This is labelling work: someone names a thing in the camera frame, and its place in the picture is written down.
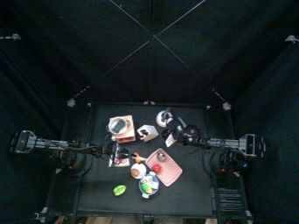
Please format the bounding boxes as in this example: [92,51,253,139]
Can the white and yellow toy block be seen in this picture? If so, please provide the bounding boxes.
[165,134,178,148]

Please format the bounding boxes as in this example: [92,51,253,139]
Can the white toy box red print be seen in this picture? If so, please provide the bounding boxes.
[107,157,132,169]

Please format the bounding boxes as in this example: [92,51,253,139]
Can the orange toy carrot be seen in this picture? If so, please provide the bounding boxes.
[131,151,148,164]

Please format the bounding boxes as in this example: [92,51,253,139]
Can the white toy kettle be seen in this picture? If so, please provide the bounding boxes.
[155,109,174,129]

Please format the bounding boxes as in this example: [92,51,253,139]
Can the white toy cup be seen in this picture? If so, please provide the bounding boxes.
[130,163,148,179]

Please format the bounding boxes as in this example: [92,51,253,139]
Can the white toy knife block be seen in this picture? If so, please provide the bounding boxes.
[136,124,161,143]

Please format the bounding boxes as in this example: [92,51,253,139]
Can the wooden toy stove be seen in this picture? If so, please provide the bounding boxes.
[108,115,136,144]

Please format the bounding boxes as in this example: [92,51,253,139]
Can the silver toy pot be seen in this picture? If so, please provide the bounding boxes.
[107,116,131,136]

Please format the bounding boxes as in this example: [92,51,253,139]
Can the green toy leaf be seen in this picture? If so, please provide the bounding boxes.
[112,185,128,197]

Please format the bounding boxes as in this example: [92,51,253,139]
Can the pink toy cutting board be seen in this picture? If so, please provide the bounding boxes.
[144,148,183,187]

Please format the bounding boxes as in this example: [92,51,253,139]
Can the light blue toy bowl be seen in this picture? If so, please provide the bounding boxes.
[138,171,162,200]

